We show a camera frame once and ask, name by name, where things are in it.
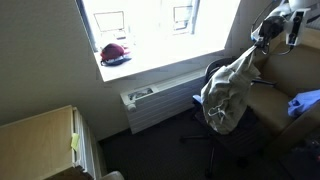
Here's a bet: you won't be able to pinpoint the white wall heater unit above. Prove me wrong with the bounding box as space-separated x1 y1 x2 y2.
120 69 205 134

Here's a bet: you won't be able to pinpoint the light blue shirt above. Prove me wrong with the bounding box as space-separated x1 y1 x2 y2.
288 90 320 118

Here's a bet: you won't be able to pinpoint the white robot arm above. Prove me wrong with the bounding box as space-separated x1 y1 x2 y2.
251 0 320 55

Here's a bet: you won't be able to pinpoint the light wood drawer cabinet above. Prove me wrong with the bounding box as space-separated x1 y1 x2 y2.
0 106 101 180

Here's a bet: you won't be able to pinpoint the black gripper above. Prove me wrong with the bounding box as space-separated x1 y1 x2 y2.
259 16 285 41

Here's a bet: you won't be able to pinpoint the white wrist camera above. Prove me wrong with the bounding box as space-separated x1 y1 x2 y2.
285 8 310 46

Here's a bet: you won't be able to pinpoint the black slatted office chair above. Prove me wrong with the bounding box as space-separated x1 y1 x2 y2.
179 57 278 178

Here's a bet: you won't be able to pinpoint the brown leather armchair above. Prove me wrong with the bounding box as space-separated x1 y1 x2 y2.
248 28 320 158

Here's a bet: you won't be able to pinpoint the red cap on windowsill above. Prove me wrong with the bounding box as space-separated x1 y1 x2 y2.
100 43 131 66

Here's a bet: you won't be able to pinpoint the yellow sticky note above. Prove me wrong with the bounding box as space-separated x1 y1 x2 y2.
71 133 80 151

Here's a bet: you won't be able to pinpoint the beige khaki shorts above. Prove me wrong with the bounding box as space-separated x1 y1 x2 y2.
201 46 260 135

